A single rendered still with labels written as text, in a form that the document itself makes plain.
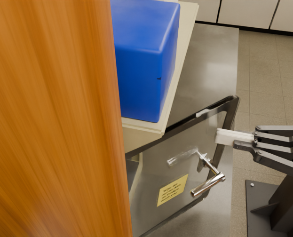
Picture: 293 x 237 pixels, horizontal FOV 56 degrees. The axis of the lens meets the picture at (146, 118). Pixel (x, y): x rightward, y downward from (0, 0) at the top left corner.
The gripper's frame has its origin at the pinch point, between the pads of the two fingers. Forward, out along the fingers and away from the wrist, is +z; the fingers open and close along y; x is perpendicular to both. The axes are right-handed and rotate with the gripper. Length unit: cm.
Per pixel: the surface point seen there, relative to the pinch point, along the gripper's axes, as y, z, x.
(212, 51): -89, 5, 37
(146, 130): 18.7, 12.9, -19.7
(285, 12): -292, -70, 101
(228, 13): -292, -9, 110
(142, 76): 17.8, 13.4, -26.1
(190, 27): -3.7, 11.4, -19.9
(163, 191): 8.1, 11.7, 11.7
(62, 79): 26.7, 15.6, -32.2
